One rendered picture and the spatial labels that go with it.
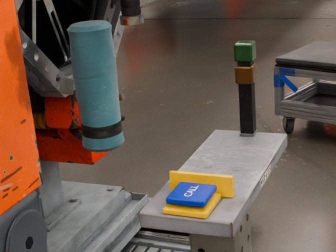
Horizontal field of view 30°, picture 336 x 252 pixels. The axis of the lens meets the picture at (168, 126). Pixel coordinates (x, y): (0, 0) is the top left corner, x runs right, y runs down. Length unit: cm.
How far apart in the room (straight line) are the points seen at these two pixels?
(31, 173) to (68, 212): 61
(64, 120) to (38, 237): 26
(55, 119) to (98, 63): 22
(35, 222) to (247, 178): 45
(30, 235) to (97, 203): 38
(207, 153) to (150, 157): 122
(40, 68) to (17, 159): 31
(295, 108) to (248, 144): 125
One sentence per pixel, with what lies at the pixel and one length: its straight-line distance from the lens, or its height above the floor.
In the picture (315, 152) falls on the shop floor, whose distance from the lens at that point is 251.
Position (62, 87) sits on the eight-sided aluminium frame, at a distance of 134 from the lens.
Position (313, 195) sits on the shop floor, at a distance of 216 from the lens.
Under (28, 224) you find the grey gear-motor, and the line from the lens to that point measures 133.
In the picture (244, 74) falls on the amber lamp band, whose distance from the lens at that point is 136.
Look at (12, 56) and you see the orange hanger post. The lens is 99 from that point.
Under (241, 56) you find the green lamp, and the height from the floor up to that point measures 63.
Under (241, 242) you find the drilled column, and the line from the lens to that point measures 125.
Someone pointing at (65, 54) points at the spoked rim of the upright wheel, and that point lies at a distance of 156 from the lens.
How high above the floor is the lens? 94
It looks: 19 degrees down
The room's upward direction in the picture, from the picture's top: 5 degrees counter-clockwise
